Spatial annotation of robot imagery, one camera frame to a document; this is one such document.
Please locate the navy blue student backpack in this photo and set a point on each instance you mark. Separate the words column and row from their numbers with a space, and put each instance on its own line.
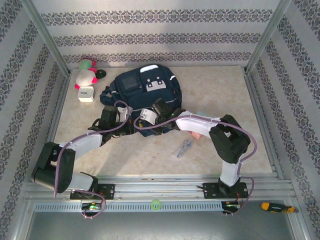
column 130, row 82

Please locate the clear plastic compass pack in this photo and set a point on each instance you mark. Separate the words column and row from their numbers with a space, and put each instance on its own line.
column 183, row 149

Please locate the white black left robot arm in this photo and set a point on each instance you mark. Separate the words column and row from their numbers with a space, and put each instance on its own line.
column 85, row 143

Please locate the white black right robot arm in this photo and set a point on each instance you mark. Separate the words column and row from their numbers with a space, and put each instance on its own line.
column 195, row 125

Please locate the white square alarm clock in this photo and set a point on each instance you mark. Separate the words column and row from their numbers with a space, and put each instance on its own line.
column 86, row 94

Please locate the small black round object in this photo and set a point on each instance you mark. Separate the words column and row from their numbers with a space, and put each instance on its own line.
column 101, row 74

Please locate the white pink green plush toy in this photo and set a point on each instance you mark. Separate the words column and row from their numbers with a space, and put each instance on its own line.
column 84, row 77

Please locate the small circuit board green light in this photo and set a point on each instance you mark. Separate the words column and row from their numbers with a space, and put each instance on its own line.
column 231, row 205
column 92, row 206

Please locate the yellow black screwdriver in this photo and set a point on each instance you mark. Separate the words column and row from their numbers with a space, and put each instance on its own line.
column 277, row 207

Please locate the aluminium side rail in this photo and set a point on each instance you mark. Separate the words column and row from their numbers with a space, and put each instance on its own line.
column 58, row 110
column 260, row 110

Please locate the aluminium mounting rail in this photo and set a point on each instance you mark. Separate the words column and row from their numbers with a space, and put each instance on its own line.
column 160, row 191

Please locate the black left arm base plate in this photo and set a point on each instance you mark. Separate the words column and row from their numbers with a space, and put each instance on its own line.
column 108, row 191

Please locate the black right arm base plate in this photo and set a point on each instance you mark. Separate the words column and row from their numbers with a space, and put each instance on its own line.
column 210, row 191

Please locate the aluminium frame post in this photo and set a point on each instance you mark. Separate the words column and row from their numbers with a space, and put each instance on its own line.
column 267, row 35
column 45, row 35

